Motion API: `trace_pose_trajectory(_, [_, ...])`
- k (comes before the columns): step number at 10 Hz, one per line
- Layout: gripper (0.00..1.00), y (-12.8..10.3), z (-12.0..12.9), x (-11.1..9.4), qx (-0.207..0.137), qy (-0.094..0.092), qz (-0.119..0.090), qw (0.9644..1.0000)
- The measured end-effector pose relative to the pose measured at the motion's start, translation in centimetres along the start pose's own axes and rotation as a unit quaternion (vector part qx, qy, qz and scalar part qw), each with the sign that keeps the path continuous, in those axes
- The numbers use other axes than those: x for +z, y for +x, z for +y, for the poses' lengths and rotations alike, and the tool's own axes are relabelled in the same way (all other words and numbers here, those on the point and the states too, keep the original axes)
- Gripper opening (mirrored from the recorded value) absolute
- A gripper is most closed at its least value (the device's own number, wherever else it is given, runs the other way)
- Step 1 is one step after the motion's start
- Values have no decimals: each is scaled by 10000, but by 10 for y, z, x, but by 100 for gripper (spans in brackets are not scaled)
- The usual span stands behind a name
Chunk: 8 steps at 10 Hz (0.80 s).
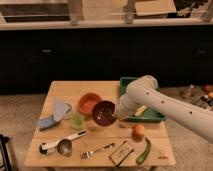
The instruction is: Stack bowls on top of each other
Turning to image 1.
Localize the dark red bowl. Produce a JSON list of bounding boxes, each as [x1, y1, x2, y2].
[[92, 101, 115, 126]]

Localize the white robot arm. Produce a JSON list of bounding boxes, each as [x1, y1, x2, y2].
[[115, 75, 213, 143]]

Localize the orange bowl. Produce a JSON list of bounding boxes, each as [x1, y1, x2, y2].
[[78, 93, 102, 116]]

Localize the yellow banana in tray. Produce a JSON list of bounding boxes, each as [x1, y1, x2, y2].
[[134, 105, 147, 116]]

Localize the small green cup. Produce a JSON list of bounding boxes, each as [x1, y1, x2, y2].
[[70, 114, 85, 130]]

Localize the wooden table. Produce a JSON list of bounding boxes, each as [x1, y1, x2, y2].
[[25, 81, 175, 168]]

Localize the green plastic tray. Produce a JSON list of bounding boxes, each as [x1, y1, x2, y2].
[[119, 77, 166, 123]]

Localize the orange fruit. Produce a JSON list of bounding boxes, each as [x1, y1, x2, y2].
[[132, 124, 145, 140]]

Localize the small brown card box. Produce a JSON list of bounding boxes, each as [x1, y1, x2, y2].
[[109, 141, 134, 167]]

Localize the silver fork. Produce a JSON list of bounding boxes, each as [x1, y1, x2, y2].
[[80, 143, 115, 159]]

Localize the blue sponge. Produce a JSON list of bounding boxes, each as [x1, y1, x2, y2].
[[38, 115, 59, 131]]

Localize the green chili pepper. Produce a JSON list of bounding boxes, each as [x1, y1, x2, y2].
[[136, 138, 151, 164]]

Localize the black cabinet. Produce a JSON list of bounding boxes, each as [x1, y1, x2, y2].
[[0, 26, 213, 94]]

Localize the white handled metal scoop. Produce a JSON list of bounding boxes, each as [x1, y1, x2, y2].
[[39, 130, 87, 155]]

